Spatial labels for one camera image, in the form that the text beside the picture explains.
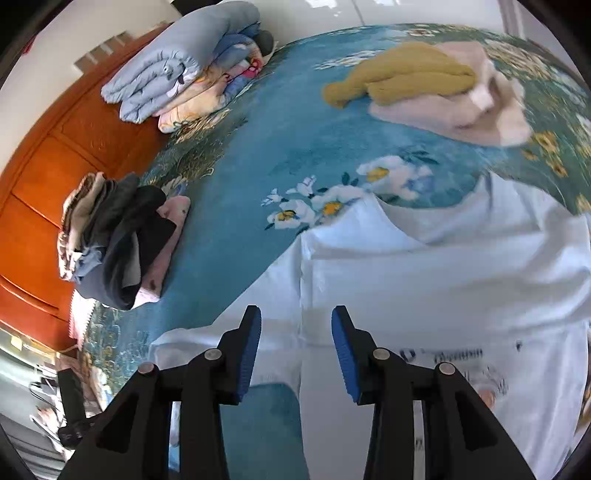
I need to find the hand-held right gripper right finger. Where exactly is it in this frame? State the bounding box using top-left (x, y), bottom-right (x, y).
top-left (331, 305), bottom-right (536, 480)

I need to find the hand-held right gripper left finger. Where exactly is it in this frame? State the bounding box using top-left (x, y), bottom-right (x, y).
top-left (59, 305), bottom-right (262, 480)

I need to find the white printed t-shirt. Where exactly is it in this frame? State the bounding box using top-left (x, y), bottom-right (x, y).
top-left (148, 178), bottom-right (591, 480)

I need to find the pile of folded clothes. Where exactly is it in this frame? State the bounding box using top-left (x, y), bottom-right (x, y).
top-left (58, 172), bottom-right (191, 311)

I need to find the black stand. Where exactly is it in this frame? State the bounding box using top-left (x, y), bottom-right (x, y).
top-left (55, 367), bottom-right (98, 450)

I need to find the teal floral bed sheet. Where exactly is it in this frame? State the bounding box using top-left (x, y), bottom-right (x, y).
top-left (69, 21), bottom-right (591, 480)

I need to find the orange wooden headboard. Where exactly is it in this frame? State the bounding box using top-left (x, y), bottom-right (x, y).
top-left (0, 21), bottom-right (178, 354)

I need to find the floral patterned folded blanket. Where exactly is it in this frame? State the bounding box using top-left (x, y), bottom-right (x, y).
top-left (157, 33), bottom-right (278, 134)

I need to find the pale pink folded garment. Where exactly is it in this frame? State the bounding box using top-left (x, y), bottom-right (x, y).
top-left (368, 41), bottom-right (533, 147)

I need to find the mustard yellow knitted garment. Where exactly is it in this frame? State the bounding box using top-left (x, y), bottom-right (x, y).
top-left (322, 43), bottom-right (477, 110)

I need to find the light blue folded quilt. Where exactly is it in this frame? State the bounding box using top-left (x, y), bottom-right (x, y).
top-left (100, 1), bottom-right (262, 124)

